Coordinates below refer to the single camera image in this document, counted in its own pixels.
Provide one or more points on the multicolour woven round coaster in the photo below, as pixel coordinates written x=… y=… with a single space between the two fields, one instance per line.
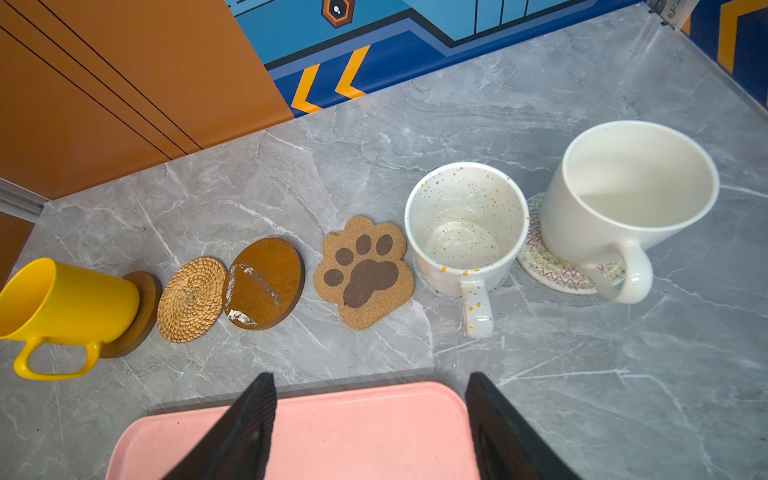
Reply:
x=552 y=267

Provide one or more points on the yellow mug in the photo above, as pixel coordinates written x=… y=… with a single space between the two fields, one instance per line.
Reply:
x=50 y=302

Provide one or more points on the cork paw print coaster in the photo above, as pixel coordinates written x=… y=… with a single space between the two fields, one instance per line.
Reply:
x=363 y=272

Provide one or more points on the woven rattan round coaster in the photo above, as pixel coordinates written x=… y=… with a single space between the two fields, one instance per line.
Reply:
x=192 y=301

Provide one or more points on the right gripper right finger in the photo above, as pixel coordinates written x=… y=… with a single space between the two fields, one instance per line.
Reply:
x=506 y=446

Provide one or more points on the glossy brown round coaster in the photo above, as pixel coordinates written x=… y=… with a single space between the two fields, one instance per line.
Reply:
x=264 y=284

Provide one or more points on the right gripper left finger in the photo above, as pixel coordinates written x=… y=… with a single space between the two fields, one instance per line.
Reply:
x=238 y=445

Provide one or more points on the pink plastic tray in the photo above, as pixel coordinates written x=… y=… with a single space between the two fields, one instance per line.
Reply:
x=409 y=431

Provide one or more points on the dark brown round coaster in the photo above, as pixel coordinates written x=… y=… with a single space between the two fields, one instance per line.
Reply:
x=150 y=291

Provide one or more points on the white mug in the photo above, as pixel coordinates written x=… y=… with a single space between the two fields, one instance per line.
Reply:
x=623 y=187
x=466 y=223

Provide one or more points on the light blue woven coaster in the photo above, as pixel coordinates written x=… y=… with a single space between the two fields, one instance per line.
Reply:
x=420 y=276

